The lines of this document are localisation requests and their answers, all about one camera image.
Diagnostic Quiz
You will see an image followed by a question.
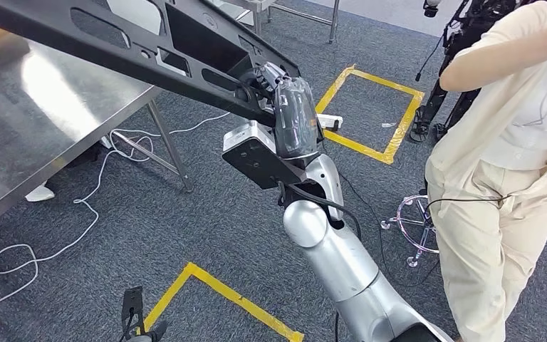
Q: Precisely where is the black tripod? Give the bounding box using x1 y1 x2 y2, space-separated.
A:
408 0 530 143

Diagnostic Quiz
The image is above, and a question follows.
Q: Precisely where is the white shoe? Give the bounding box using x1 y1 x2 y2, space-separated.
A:
24 183 56 203

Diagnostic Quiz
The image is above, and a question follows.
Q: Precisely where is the stainless steel workbench table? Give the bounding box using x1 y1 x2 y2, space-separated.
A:
0 21 195 238

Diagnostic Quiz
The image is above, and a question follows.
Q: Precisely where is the chrome wheeled stool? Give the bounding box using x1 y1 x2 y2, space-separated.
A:
380 193 440 269

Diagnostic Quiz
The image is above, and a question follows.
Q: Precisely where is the white power strip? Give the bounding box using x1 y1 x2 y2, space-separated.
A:
317 113 344 133

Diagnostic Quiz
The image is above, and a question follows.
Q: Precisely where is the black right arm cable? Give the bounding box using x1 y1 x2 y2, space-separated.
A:
277 181 363 242

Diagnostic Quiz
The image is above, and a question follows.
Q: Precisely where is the yellow floor tape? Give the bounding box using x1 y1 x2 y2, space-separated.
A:
142 262 306 342
315 64 426 166

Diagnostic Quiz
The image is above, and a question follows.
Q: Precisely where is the long black plastic part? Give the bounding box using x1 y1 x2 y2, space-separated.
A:
0 0 303 129

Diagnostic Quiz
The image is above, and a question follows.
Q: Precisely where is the person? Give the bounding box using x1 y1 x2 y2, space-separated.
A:
423 0 547 342

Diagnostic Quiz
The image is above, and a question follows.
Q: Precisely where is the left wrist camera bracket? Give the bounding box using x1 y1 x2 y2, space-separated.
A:
120 285 146 342

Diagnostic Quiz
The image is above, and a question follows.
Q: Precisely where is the thin black controller cable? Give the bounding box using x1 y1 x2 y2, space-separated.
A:
338 170 516 290

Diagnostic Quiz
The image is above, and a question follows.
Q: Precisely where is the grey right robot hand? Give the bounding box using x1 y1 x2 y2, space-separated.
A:
236 61 325 160

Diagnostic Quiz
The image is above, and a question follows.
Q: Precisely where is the white floor cable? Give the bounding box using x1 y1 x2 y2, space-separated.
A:
0 110 232 311

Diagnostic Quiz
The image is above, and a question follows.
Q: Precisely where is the steel frame table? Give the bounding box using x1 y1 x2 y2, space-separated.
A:
207 0 342 45

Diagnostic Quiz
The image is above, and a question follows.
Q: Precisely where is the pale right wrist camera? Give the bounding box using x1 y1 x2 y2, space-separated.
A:
222 120 308 191

